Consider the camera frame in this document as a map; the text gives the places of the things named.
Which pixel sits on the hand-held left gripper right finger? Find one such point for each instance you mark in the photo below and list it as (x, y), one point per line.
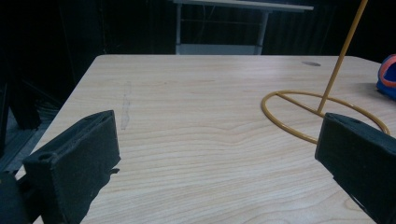
(358, 155)

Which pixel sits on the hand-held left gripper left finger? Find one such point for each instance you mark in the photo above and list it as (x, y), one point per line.
(74, 161)

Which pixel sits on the blue and orange object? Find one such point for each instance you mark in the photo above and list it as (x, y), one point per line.
(387, 77)

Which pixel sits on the yellow metal stand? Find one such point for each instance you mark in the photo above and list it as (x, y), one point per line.
(337, 67)

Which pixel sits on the grey metal rack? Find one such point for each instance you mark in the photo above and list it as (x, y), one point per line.
(218, 49)

